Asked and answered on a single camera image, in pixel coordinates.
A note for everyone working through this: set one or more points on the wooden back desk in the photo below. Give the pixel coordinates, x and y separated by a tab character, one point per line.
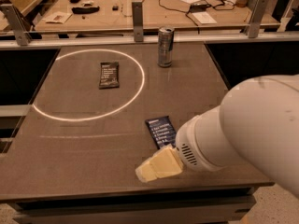
156	13

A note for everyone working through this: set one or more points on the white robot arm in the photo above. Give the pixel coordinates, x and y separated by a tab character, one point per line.
257	121

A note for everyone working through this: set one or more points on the middle metal bracket post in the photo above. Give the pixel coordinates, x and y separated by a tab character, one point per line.
137	13

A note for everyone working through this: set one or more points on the black power adapter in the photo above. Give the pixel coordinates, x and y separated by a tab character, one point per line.
199	7

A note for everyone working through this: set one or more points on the black flat tool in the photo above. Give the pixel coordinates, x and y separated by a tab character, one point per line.
85	10

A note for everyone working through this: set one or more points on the white paper card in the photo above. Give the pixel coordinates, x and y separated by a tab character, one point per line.
204	18

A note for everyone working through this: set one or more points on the tan paper envelope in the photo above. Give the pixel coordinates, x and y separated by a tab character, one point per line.
57	17

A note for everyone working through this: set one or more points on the silver energy drink can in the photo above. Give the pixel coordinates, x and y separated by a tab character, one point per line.
165	46

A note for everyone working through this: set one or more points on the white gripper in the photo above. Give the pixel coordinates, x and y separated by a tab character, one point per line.
189	145

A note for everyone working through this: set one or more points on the metal bracket post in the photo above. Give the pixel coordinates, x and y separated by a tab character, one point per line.
15	22
253	28
137	13

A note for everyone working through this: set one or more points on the black rxbar wrapper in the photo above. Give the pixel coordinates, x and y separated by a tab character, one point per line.
109	77

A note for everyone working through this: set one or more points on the small black block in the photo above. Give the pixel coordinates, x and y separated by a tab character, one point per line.
115	7

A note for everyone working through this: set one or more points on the blue rxbar wrapper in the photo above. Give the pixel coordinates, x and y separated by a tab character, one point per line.
162	131

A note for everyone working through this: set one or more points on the left metal bracket post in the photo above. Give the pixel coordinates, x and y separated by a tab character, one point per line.
15	22

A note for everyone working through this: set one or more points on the right metal bracket post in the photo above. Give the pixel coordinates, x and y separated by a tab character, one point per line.
253	28

